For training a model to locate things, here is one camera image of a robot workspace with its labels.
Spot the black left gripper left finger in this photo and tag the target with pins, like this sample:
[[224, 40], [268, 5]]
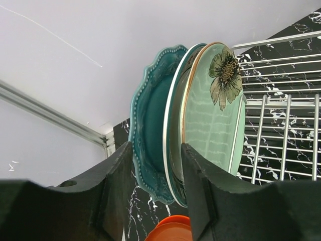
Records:
[[90, 206]]

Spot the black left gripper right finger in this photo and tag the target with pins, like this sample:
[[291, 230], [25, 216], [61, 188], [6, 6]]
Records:
[[224, 207]]

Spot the white plate green rim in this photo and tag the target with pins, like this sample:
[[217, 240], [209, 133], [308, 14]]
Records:
[[171, 126]]

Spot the teal scalloped plate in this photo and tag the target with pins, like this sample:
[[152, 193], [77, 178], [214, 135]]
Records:
[[147, 113]]

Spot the light green flower plate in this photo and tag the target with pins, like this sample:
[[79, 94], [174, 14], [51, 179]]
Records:
[[212, 115]]

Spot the orange round plastic plate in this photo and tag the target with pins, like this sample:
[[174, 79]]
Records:
[[174, 227]]

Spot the silver wire dish rack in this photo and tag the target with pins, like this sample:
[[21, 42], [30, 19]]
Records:
[[281, 84]]

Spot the aluminium frame rail left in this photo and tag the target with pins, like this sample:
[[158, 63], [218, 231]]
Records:
[[27, 103]]

